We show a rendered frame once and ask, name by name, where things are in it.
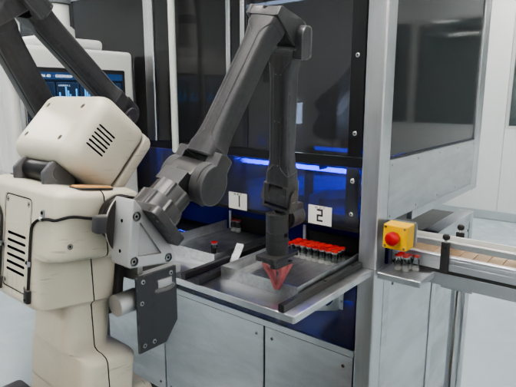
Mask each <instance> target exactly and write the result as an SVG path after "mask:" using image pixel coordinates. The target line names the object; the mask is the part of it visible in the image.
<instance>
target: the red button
mask: <svg viewBox="0 0 516 387"><path fill-rule="evenodd" d="M385 242H386V243H387V244H388V245H389V246H396V245H397V244H399V242H400V237H399V235H398V234H397V233H396V232H393V231H392V232H389V233H387V234H386V235H385Z"/></svg>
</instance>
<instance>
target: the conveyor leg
mask: <svg viewBox="0 0 516 387"><path fill-rule="evenodd" d="M441 287H443V288H447V289H451V300H450V310H449V319H448V338H447V347H446V357H445V374H444V385H443V387H461V374H462V366H463V356H464V347H465V331H466V322H467V314H468V297H469V294H472V292H469V291H464V290H461V289H456V288H451V287H448V286H443V285H441Z"/></svg>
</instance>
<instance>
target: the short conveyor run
mask: <svg viewBox="0 0 516 387"><path fill-rule="evenodd" d="M457 229H458V230H459V232H456V236H450V235H449V234H447V233H445V234H440V233H431V232H426V231H421V230H417V242H416V245H415V247H413V248H411V249H410V250H408V251H406V252H405V253H411V254H412V255H415V254H416V255H419V256H420V259H419V260H420V264H419V268H420V269H424V270H430V271H434V278H433V279H431V280H430V281H429V282H430V283H435V284H438V285H443V286H448V287H451V288H456V289H461V290H464V291H469V292H472V293H477V294H481V295H485V296H490V297H494V298H498V299H503V300H507V301H511V302H514V303H516V247H515V246H507V245H502V244H497V243H489V242H485V241H480V240H471V239H466V238H465V233H463V232H462V231H463V230H464V229H465V226H464V225H462V224H459V225H458V227H457ZM398 252H404V251H400V250H393V249H392V252H391V264H392V263H394V261H395V254H396V253H398Z"/></svg>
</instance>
